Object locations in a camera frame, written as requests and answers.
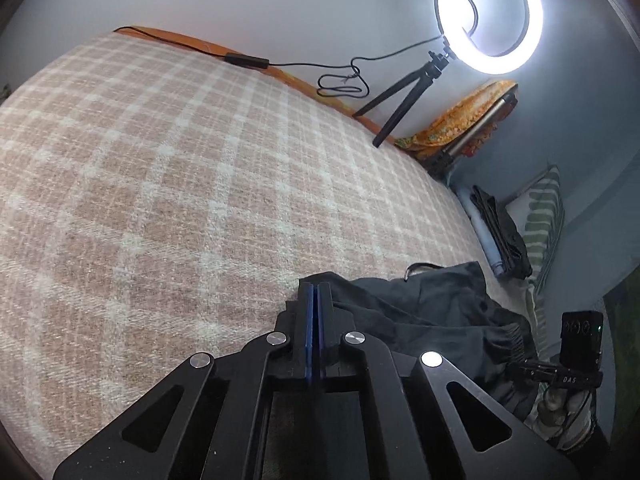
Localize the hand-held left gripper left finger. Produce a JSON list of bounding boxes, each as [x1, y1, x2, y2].
[[52, 282, 313, 480]]

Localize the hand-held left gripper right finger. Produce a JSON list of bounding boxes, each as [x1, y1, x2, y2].
[[315, 282, 583, 480]]

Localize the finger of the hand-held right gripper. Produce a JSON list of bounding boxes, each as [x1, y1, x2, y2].
[[506, 360, 556, 384]]

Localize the black pants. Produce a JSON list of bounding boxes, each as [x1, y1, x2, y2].
[[325, 260, 556, 423]]

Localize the folded dark grey pants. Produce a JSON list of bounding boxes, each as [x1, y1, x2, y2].
[[470, 185, 533, 281]]

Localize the person's right hand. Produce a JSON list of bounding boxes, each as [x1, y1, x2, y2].
[[537, 385, 598, 453]]

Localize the green striped pillow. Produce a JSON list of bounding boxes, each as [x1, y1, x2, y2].
[[502, 165, 566, 356]]

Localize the folded light blue cloth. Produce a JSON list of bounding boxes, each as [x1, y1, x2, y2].
[[452, 185, 506, 277]]

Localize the beige plaid blanket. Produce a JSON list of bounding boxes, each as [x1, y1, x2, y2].
[[0, 30, 538, 461]]

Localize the small black tripod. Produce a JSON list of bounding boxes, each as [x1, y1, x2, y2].
[[352, 50, 453, 148]]

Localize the folded silver tripod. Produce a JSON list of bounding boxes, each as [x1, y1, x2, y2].
[[427, 91, 519, 179]]

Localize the orange patterned cloth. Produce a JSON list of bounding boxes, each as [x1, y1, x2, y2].
[[395, 80, 518, 161]]

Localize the black ring light cable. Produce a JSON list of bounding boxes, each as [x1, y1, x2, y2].
[[115, 27, 446, 100]]

